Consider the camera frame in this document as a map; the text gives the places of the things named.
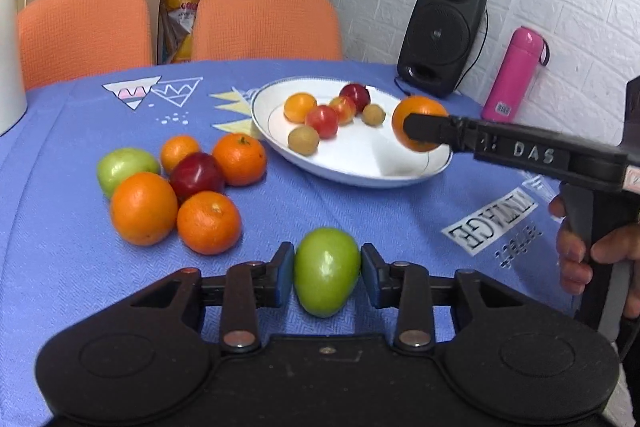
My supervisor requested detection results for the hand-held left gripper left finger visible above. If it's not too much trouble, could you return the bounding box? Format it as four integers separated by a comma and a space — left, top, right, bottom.
127, 242, 296, 354

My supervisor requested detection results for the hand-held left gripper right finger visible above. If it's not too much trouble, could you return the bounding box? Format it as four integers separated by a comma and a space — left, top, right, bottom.
360, 243, 531, 354

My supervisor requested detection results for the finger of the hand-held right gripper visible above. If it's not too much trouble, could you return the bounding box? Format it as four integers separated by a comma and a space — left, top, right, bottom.
402, 113, 481, 158

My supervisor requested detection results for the oval green apple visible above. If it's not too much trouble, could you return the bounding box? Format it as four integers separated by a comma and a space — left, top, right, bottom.
293, 227, 362, 319

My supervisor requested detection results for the tan round fruit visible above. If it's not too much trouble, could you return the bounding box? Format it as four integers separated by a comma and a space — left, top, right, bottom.
287, 125, 320, 156
361, 103, 386, 126

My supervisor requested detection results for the white plate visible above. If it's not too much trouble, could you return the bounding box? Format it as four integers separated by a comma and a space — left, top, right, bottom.
250, 77, 453, 188

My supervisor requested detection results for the dark red apple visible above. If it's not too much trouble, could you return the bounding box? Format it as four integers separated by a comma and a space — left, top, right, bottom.
339, 83, 372, 112

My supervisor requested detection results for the red yellow nectarine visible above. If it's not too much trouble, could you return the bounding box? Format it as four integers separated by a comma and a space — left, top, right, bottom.
328, 95, 357, 125

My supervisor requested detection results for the bright red plum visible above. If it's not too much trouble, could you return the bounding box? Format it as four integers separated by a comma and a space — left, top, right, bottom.
305, 105, 340, 140

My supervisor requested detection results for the tangerine with stem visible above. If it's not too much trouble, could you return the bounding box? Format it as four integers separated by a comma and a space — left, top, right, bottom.
212, 133, 268, 186

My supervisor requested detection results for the dark red plum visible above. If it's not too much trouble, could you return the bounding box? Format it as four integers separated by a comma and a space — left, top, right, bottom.
169, 151, 226, 202

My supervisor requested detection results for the large orange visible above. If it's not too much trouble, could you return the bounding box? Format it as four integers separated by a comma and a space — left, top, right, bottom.
109, 172, 179, 247

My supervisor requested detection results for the small tangerine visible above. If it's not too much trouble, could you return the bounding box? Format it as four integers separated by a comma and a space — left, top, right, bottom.
160, 135, 202, 174

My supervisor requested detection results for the person's right hand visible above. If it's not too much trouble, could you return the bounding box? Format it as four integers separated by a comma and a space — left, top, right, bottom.
548, 196, 640, 323

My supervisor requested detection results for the blue printed tablecloth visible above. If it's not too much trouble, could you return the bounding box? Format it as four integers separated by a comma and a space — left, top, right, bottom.
0, 59, 640, 427

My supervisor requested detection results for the black speaker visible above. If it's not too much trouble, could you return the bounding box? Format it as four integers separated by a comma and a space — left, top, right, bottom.
396, 0, 488, 99

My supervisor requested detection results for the pink bottle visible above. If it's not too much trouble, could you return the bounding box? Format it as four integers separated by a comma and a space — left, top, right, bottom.
481, 26, 551, 124

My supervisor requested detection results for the orange chair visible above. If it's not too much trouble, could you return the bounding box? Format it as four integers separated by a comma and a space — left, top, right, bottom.
16, 0, 153, 90
191, 0, 344, 62

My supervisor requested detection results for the white thermos jug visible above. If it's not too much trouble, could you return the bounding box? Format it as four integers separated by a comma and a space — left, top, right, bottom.
0, 0, 28, 138

